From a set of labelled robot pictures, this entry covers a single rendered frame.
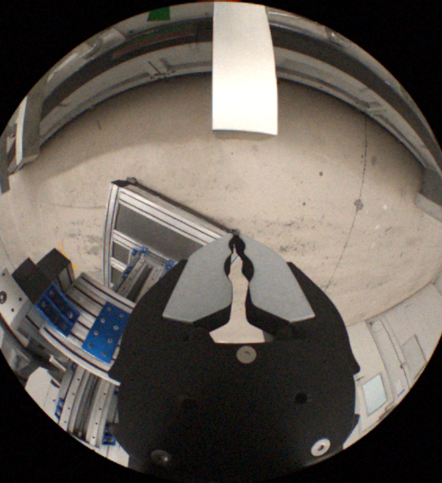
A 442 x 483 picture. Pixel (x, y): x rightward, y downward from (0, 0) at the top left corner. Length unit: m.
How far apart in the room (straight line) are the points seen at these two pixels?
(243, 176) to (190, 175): 0.31
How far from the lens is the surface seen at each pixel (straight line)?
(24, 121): 0.26
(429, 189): 2.53
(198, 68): 0.96
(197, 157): 0.95
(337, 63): 0.48
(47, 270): 0.51
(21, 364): 0.61
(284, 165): 0.99
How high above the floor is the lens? 0.93
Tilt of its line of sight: 59 degrees down
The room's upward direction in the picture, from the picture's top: 174 degrees counter-clockwise
